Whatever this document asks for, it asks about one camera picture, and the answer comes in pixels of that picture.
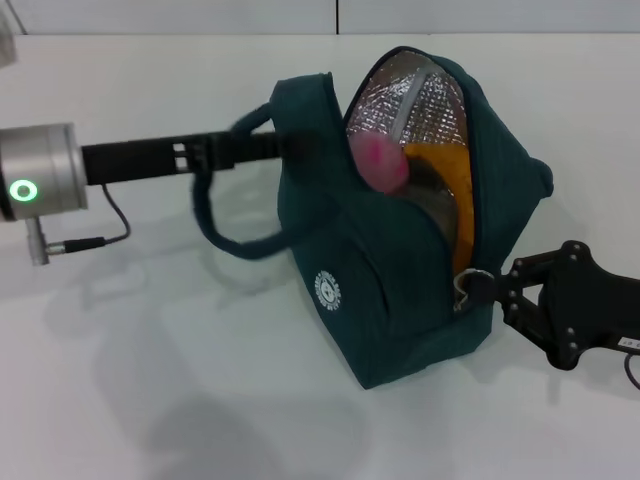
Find pink peach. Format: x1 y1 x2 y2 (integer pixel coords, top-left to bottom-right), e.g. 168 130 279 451
348 133 410 195

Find yellow banana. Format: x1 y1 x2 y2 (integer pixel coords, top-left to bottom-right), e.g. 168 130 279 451
402 142 475 279

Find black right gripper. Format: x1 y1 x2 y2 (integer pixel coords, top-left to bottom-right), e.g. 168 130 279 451
491 239 640 372

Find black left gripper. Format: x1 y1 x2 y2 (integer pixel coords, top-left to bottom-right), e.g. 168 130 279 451
81 127 322 187

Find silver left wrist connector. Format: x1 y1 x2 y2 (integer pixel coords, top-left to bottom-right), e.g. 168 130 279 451
26 217 67 267

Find dark teal insulated lunch bag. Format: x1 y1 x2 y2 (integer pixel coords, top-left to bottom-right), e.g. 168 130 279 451
192 45 555 390

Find dark left arm cable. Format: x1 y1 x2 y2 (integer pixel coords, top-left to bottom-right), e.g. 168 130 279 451
47 183 132 251

